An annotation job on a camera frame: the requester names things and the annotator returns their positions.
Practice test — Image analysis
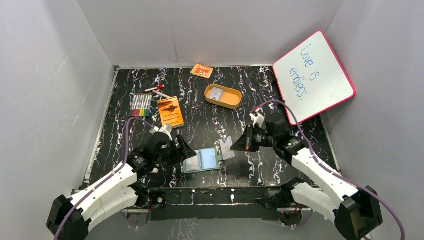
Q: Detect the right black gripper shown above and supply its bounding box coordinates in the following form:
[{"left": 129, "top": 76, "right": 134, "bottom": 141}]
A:
[{"left": 230, "top": 124, "right": 277, "bottom": 153}]

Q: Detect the mint green card holder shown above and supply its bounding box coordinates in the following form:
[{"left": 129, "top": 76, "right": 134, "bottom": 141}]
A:
[{"left": 183, "top": 148, "right": 223, "bottom": 174}]

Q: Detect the silver VIP card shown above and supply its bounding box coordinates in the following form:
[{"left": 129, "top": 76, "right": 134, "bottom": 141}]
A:
[{"left": 184, "top": 156, "right": 202, "bottom": 171}]

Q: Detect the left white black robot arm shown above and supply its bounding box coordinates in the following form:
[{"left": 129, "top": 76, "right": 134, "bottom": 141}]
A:
[{"left": 46, "top": 132, "right": 197, "bottom": 240}]

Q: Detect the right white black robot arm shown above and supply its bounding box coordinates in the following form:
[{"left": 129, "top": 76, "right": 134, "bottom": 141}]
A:
[{"left": 230, "top": 119, "right": 383, "bottom": 240}]

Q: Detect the orange paperback book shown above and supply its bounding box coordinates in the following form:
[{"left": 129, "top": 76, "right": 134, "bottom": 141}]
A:
[{"left": 157, "top": 96, "right": 185, "bottom": 129}]

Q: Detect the tan oval tray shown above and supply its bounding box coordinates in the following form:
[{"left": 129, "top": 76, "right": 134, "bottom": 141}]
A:
[{"left": 204, "top": 84, "right": 242, "bottom": 110}]

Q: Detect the pack of coloured markers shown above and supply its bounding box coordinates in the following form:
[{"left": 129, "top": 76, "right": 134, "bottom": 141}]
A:
[{"left": 130, "top": 93, "right": 153, "bottom": 117}]

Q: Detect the white marker pen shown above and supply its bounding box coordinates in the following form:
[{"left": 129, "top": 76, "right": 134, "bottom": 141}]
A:
[{"left": 152, "top": 90, "right": 171, "bottom": 99}]

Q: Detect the red capped marker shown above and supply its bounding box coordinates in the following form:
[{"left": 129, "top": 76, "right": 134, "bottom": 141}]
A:
[{"left": 144, "top": 84, "right": 165, "bottom": 93}]

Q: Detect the pink framed whiteboard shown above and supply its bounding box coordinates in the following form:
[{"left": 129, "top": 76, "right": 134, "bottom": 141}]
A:
[{"left": 272, "top": 30, "right": 356, "bottom": 126}]

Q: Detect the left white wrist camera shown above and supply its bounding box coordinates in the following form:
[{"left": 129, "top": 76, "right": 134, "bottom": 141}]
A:
[{"left": 152, "top": 124, "right": 172, "bottom": 139}]

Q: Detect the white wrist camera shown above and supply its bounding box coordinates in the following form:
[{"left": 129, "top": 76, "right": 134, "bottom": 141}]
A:
[
  {"left": 249, "top": 108, "right": 265, "bottom": 128},
  {"left": 152, "top": 124, "right": 172, "bottom": 139}
]

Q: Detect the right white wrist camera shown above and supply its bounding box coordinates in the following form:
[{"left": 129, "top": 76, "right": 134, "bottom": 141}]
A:
[{"left": 249, "top": 108, "right": 265, "bottom": 128}]

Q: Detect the black aluminium base frame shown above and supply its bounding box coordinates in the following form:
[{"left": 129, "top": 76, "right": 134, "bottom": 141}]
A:
[{"left": 123, "top": 186, "right": 314, "bottom": 228}]

